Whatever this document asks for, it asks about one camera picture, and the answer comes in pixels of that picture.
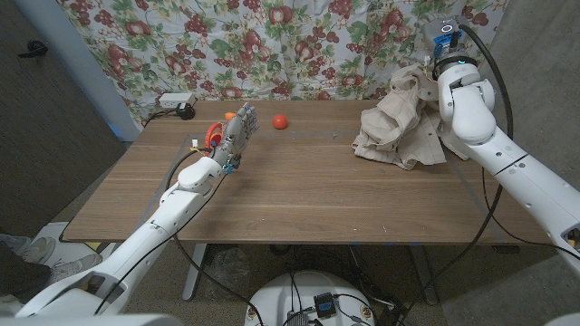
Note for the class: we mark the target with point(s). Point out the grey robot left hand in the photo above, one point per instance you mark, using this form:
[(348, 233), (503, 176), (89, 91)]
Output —
[(238, 136)]

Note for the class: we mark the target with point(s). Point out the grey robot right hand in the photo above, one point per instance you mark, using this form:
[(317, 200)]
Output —
[(441, 38)]

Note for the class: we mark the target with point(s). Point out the beige button jacket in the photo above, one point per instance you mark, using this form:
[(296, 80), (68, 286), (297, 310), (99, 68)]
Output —
[(403, 127)]

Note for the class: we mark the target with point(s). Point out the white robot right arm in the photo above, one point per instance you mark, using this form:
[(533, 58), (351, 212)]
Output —
[(507, 154)]

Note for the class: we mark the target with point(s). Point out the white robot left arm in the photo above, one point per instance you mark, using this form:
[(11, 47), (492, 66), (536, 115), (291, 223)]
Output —
[(154, 235)]

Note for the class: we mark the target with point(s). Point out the orange-red ball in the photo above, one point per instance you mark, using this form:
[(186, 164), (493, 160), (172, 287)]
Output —
[(280, 121)]

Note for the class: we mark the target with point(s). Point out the small orange object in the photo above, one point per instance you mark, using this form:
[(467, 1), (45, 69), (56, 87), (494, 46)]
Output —
[(229, 116)]

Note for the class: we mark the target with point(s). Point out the black plug adapter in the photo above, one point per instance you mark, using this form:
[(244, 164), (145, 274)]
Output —
[(186, 111)]

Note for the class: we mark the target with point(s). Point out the white power strip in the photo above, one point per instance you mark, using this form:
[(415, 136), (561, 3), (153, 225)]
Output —
[(176, 99)]

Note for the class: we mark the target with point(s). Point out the white table leg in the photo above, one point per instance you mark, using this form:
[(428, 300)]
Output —
[(195, 271)]

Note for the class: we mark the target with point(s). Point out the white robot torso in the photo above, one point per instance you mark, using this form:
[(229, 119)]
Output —
[(276, 294)]

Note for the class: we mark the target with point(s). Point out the pale round pillar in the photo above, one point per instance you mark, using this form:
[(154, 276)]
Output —
[(81, 68)]

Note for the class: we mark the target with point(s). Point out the black box on torso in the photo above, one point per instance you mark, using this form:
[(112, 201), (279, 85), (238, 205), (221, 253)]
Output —
[(325, 304)]

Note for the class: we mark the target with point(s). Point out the grey table leg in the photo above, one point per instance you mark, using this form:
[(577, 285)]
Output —
[(423, 276)]

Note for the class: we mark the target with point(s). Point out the person in dark trousers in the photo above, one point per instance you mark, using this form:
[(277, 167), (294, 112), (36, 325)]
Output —
[(22, 276)]

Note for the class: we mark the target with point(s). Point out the black wall hook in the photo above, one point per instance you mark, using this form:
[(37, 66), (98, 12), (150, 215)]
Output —
[(32, 47)]

